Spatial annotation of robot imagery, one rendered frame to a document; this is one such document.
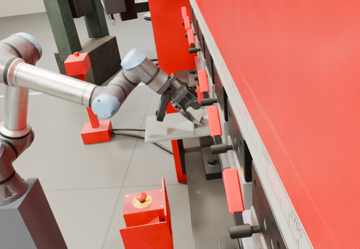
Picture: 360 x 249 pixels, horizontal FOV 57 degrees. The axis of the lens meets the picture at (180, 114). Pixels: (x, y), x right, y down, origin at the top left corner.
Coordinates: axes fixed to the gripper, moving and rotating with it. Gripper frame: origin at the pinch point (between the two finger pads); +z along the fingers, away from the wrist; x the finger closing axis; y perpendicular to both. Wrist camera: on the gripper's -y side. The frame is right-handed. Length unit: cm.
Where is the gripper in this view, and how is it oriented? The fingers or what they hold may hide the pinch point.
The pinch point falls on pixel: (200, 121)
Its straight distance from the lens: 123.0
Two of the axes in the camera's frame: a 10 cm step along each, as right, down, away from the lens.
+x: -0.5, -4.8, 8.8
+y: 6.7, -6.6, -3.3
